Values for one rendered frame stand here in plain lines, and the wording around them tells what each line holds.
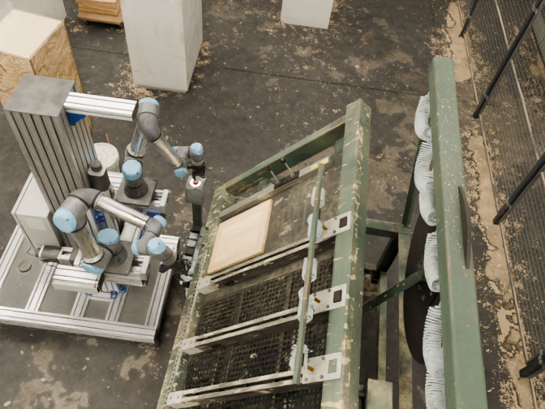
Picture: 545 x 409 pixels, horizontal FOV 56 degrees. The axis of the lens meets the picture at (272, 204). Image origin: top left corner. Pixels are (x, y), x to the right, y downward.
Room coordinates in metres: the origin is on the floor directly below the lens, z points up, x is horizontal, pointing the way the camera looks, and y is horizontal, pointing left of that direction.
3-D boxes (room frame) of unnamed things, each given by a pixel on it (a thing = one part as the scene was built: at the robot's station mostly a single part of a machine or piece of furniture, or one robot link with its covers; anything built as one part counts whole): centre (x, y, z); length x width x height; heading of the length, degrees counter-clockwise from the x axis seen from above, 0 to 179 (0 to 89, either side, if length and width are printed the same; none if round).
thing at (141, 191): (1.92, 0.89, 1.09); 0.15 x 0.15 x 0.10
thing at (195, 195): (2.13, 0.55, 0.84); 0.12 x 0.12 x 0.18; 89
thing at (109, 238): (1.42, 0.88, 1.20); 0.13 x 0.12 x 0.14; 168
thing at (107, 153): (2.69, 1.50, 0.24); 0.32 x 0.30 x 0.47; 1
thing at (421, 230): (1.16, -0.70, 1.85); 0.80 x 0.06 x 0.80; 179
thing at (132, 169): (1.93, 0.89, 1.20); 0.13 x 0.12 x 0.14; 12
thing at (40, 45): (3.02, 2.02, 0.63); 0.50 x 0.42 x 1.25; 171
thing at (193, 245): (1.69, 0.49, 0.69); 0.50 x 0.14 x 0.24; 179
